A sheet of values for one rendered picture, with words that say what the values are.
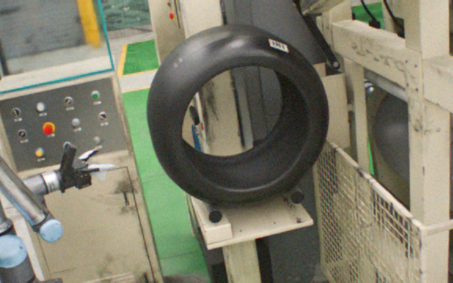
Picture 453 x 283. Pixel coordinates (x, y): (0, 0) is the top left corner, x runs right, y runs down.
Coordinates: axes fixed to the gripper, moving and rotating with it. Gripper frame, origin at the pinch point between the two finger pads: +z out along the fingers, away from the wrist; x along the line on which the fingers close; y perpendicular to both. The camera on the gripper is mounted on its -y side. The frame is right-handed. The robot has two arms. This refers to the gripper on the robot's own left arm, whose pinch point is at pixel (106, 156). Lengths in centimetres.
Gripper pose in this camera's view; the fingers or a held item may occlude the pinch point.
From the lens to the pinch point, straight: 210.6
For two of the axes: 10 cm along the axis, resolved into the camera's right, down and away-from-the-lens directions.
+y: 0.7, 8.8, 4.7
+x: 5.5, 3.6, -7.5
